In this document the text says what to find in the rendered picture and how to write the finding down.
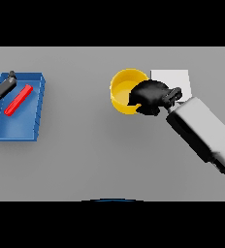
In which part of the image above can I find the yellow bowl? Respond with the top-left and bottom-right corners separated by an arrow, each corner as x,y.
110,68 -> 150,115

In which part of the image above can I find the blue tray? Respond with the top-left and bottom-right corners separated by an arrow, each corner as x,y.
0,71 -> 47,142

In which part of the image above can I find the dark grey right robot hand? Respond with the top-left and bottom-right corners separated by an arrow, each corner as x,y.
127,78 -> 183,117

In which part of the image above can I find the red beaker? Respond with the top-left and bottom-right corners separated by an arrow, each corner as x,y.
3,83 -> 34,117

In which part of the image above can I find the pale square measuring scale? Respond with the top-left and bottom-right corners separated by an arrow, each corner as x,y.
149,69 -> 194,105

